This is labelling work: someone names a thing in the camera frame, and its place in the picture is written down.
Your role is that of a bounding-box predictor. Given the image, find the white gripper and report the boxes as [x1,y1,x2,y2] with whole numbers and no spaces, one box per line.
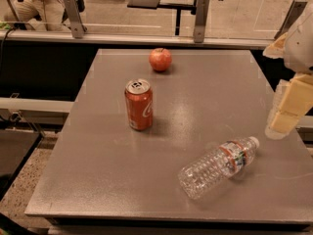
[263,2,313,140]

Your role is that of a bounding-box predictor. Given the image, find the red coke can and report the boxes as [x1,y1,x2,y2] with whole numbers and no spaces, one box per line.
[124,78,153,131]

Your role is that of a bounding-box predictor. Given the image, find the red apple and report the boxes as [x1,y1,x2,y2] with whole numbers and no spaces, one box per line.
[149,48,172,72]

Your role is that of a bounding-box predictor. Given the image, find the clear plastic water bottle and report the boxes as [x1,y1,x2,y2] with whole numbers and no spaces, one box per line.
[178,136,259,200]

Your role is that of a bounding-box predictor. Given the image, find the seated person in white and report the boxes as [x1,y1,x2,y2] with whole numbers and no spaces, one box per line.
[14,0,68,31]

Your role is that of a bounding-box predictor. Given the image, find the right metal rail bracket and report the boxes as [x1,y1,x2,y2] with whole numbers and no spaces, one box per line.
[274,0,307,39]

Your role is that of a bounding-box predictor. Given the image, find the metal rail bracket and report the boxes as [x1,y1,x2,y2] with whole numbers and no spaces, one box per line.
[63,0,86,38]
[193,0,209,43]
[274,0,307,39]

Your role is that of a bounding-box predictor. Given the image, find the middle metal rail bracket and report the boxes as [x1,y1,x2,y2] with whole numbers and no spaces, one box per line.
[193,0,209,43]

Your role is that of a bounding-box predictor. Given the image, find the left metal rail bracket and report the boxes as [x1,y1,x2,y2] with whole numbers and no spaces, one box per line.
[63,0,86,38]

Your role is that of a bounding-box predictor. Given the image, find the grey metal guard rail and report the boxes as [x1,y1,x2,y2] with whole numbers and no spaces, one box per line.
[8,30,272,49]

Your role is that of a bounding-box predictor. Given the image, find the black cable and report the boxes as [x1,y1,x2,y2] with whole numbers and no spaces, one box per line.
[0,27,17,80]

